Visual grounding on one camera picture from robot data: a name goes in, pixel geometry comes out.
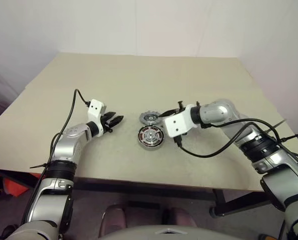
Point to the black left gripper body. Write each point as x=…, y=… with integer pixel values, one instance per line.
x=106, y=125

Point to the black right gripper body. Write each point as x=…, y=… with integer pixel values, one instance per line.
x=180, y=105

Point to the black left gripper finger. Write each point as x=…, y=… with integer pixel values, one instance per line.
x=117, y=120
x=111, y=115

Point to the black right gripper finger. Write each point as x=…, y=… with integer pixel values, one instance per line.
x=169, y=113

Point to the motor cover with circuit board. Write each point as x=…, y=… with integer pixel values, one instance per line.
x=150, y=117

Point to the motor stator housing copper coils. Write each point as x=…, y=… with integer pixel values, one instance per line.
x=150, y=137

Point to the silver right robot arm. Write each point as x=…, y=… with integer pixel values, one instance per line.
x=219, y=112

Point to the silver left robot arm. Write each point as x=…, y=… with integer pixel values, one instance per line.
x=64, y=147

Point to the dark maroon rounded shape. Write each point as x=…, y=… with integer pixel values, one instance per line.
x=114, y=218

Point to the grey robot torso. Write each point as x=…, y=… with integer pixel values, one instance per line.
x=139, y=233

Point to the orange object under table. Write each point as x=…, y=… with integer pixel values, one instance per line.
x=11, y=187

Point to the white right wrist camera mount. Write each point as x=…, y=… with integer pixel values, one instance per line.
x=179, y=122

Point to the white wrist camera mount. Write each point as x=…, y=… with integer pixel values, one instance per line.
x=179, y=122
x=95, y=108

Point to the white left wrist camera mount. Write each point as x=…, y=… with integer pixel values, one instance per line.
x=95, y=108

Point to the black table frame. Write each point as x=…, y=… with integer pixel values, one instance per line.
x=221, y=200

